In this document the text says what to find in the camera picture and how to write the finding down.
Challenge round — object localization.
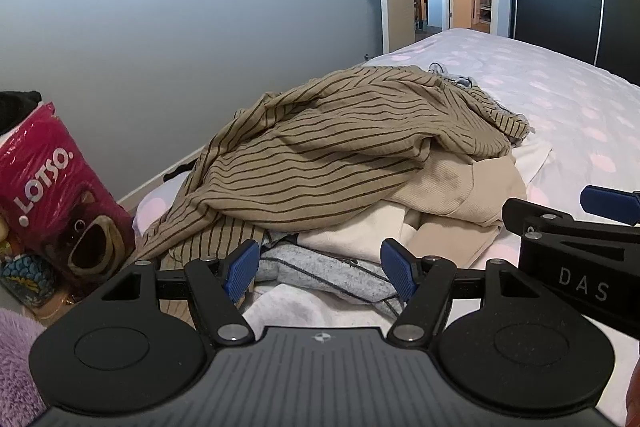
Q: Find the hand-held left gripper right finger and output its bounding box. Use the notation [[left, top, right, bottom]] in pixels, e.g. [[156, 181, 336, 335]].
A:
[[380, 238, 543, 349]]

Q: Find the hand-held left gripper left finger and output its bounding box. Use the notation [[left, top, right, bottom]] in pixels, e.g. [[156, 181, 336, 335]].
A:
[[95, 239, 261, 348]]

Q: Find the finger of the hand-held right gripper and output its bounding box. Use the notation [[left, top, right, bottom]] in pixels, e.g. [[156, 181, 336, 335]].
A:
[[502, 197, 640, 253], [580, 185, 640, 228]]

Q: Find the striped tan shirt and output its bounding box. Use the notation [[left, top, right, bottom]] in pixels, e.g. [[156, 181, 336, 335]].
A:
[[135, 64, 532, 323]]

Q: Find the white fleece cloth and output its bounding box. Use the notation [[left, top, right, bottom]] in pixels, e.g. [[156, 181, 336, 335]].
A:
[[242, 282, 401, 340]]

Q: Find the grey heathered garment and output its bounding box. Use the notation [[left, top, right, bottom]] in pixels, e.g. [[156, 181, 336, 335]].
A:
[[255, 242, 406, 315]]

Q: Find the cream garment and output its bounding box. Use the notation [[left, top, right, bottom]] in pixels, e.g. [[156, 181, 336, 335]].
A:
[[300, 152, 528, 278]]

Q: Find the pink printed bag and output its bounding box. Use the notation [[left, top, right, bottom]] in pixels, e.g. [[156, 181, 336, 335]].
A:
[[0, 102, 137, 285]]

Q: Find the blue patterned pouch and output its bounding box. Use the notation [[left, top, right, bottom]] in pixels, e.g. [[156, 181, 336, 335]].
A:
[[0, 252, 56, 308]]

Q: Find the black cloth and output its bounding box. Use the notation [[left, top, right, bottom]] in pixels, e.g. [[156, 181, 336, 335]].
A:
[[0, 90, 43, 135]]

